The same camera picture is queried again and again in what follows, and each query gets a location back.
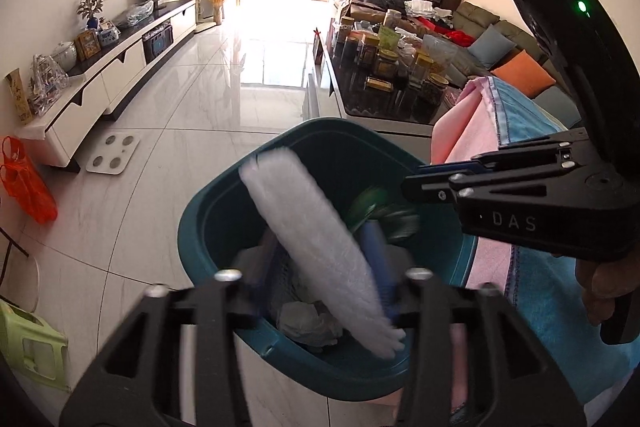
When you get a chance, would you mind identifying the white foam net sheet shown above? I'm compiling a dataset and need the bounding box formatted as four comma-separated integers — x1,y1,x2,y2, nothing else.
239,147,406,360

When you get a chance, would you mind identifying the person's right hand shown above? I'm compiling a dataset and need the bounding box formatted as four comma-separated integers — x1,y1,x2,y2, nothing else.
575,251,640,325

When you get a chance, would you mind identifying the grey-blue cushion right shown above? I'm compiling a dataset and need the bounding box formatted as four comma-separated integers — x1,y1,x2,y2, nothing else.
534,86,582,128

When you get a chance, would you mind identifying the grey-blue cushion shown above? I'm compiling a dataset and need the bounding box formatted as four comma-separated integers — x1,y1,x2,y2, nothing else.
534,86,582,128
468,25,516,69

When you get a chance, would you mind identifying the pink cloth under tablecloth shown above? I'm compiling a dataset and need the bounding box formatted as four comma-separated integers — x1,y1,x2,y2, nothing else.
431,77,511,412

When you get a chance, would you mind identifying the orange cushion middle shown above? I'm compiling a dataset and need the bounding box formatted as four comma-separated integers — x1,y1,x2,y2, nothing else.
491,50,556,98

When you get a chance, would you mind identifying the blue floral tablecloth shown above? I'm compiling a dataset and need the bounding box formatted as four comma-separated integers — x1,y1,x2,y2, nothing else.
489,77,639,421

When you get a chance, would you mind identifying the green plastic stool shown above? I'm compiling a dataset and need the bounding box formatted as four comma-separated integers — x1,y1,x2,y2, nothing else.
1,300,70,391

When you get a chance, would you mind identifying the grey-blue cushion left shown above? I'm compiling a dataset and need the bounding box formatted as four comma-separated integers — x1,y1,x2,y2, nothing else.
468,25,516,69

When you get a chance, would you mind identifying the dark green sectional sofa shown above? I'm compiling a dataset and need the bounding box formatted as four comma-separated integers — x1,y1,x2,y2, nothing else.
344,0,584,128

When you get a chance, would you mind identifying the cluttered coffee table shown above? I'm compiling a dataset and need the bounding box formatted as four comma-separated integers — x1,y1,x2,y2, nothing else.
307,0,461,140

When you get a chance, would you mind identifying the pile of clothes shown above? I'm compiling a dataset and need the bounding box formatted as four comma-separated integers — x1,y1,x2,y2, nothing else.
378,0,476,48

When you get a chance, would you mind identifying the white crumpled tissue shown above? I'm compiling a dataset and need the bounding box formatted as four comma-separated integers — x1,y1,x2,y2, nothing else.
277,301,344,349

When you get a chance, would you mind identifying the orange mesh bag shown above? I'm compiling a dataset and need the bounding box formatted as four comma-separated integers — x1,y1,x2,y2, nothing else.
1,135,58,225

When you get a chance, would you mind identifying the white bathroom scale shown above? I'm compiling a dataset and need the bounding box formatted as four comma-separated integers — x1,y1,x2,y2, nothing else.
86,132,140,176

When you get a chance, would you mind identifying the white black TV cabinet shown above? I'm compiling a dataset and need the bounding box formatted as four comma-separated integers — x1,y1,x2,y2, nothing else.
14,0,196,170

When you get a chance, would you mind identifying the blue vase with plant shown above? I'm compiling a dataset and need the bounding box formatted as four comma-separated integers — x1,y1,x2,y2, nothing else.
76,0,104,30

